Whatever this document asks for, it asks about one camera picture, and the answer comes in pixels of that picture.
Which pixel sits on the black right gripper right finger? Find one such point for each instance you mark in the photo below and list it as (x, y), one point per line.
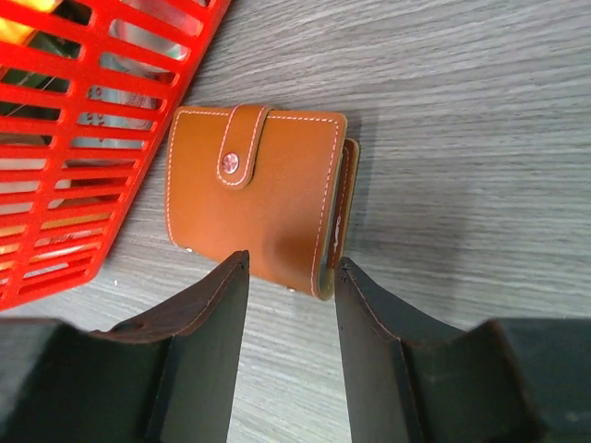
(412, 378)

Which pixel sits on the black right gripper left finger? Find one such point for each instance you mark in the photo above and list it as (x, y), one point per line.
(165, 375)

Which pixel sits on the red plastic shopping basket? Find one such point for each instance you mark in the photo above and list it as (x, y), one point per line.
(69, 197)

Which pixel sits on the brown leather card holder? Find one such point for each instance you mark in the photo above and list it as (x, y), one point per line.
(276, 183)

